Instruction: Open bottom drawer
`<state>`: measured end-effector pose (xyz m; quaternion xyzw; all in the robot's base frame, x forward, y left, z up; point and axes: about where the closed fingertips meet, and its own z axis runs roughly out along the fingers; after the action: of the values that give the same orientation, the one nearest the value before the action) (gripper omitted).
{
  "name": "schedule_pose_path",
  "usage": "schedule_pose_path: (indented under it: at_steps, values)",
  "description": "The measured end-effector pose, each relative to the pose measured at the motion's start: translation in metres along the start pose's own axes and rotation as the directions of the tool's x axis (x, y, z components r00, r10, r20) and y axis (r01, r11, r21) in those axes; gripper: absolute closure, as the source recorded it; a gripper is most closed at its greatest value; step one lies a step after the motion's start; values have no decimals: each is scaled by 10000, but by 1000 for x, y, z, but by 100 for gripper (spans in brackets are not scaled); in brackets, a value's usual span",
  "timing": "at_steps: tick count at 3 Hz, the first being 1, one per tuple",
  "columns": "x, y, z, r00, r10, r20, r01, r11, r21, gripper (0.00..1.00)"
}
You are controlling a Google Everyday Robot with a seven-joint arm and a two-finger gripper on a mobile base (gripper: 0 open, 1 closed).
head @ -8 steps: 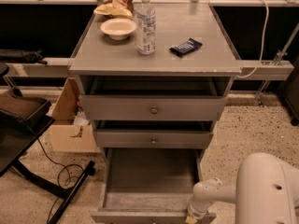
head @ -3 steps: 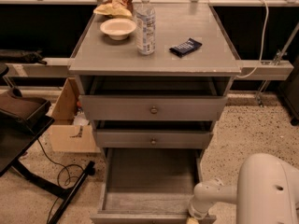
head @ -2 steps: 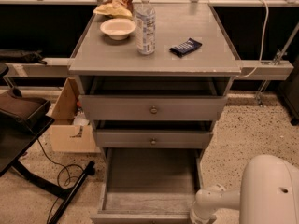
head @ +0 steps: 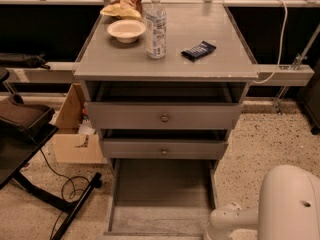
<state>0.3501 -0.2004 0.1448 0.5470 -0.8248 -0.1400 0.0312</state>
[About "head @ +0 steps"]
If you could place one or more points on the grey drawer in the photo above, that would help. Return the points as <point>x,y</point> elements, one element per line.
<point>160,105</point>
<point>154,199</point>
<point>165,144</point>

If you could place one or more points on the grey middle drawer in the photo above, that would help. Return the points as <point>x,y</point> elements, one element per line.
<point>165,144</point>

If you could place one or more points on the grey drawer cabinet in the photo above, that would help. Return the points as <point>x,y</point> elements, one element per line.
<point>107,59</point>

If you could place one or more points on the clear plastic water bottle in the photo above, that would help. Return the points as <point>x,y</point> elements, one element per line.
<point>155,35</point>

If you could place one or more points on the brown cushion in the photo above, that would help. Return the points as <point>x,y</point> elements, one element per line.
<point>15,110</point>

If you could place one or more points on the grey top drawer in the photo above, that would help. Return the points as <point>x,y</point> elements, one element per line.
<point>160,105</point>

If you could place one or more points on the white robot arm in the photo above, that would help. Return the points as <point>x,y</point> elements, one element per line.
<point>288,209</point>

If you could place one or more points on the grey bottom drawer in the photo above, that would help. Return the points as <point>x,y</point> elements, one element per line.
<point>154,199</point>

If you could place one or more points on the cardboard box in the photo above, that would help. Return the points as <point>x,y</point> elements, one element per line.
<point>76,141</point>

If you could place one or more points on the yellow crumpled cloth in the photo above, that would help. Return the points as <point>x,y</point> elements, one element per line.
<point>122,10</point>

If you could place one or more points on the aluminium frame rail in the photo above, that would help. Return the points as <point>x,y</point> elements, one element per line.
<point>63,73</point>

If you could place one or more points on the white bowl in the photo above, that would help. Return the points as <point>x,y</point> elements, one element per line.
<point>126,31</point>

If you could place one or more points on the black stand with tray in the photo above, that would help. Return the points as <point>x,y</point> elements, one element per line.
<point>15,153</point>

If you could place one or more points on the dark blue snack packet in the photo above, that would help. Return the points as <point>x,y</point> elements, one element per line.
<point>197,52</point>

